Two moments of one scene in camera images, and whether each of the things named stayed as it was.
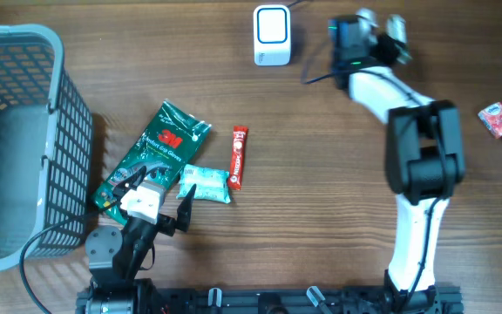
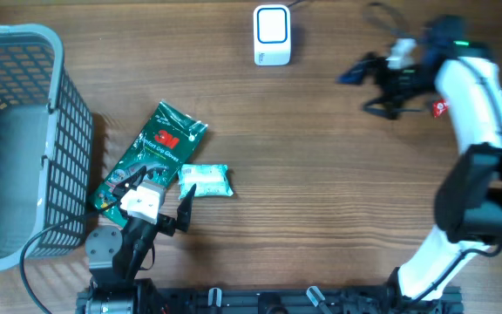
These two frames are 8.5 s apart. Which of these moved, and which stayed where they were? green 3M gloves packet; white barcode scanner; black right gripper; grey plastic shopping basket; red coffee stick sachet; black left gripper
Moved: red coffee stick sachet; black right gripper
Stayed: grey plastic shopping basket; white barcode scanner; green 3M gloves packet; black left gripper
